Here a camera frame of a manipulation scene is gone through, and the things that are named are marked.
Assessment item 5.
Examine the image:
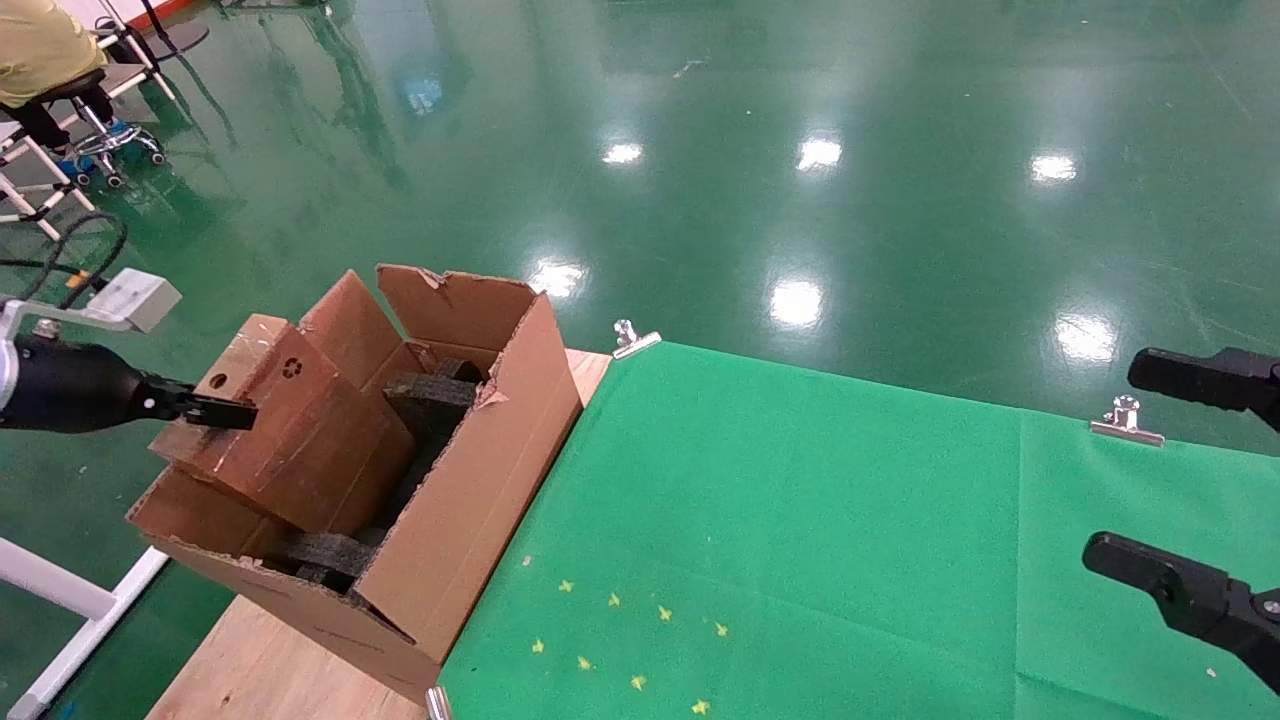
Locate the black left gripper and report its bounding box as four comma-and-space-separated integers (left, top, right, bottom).
8, 336, 259, 434

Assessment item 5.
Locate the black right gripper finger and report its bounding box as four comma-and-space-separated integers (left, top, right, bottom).
1082, 532, 1280, 697
1127, 347, 1280, 434

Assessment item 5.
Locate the small brown cardboard box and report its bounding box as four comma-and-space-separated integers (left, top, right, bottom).
150, 313, 417, 537

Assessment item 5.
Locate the large open cardboard carton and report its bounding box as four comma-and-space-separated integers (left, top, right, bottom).
127, 263, 587, 703

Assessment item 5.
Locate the silver binder clip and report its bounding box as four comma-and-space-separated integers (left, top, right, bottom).
612, 319, 664, 361
1091, 395, 1168, 447

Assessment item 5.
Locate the black foam block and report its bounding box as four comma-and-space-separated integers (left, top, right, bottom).
383, 357, 492, 443
262, 532, 378, 593

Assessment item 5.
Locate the black stool with wheels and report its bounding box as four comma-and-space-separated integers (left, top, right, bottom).
38, 68, 167, 189

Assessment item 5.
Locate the green table cloth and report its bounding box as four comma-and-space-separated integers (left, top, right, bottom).
438, 340, 1280, 720

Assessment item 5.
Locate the person in yellow shirt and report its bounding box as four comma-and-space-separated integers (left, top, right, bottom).
0, 0, 113, 153

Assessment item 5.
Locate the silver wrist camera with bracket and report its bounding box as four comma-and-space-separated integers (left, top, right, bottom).
0, 268, 184, 343

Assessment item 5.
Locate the white table leg frame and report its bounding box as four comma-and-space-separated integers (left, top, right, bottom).
0, 536, 172, 720

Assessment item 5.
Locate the white metal frame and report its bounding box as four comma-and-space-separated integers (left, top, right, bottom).
0, 120, 97, 245

